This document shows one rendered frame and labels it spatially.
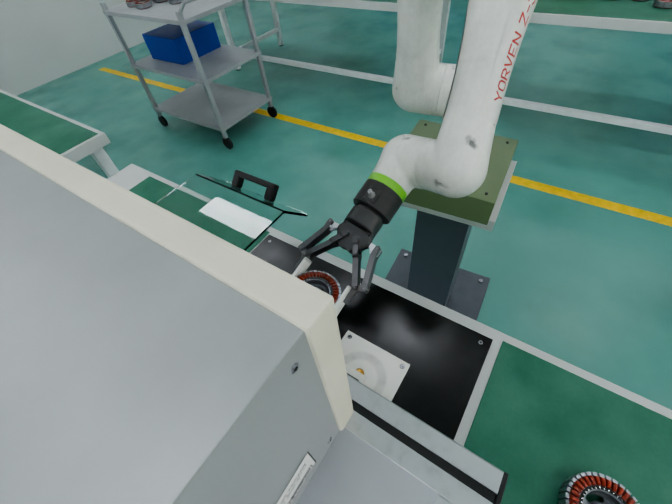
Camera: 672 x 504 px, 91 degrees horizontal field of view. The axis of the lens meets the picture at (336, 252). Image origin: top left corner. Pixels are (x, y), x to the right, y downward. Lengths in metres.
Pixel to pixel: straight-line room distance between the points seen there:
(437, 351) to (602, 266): 1.52
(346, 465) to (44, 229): 0.30
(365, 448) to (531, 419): 0.49
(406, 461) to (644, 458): 0.57
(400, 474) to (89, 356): 0.26
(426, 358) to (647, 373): 1.29
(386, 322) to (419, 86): 0.61
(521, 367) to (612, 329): 1.17
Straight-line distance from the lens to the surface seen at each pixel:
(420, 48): 0.92
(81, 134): 2.00
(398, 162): 0.71
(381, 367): 0.72
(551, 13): 2.77
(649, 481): 0.85
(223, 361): 0.17
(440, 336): 0.78
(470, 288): 1.80
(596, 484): 0.76
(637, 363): 1.92
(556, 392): 0.83
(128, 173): 1.55
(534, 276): 1.98
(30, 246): 0.29
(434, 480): 0.35
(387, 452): 0.35
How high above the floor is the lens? 1.46
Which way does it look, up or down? 49 degrees down
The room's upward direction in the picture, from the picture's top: 8 degrees counter-clockwise
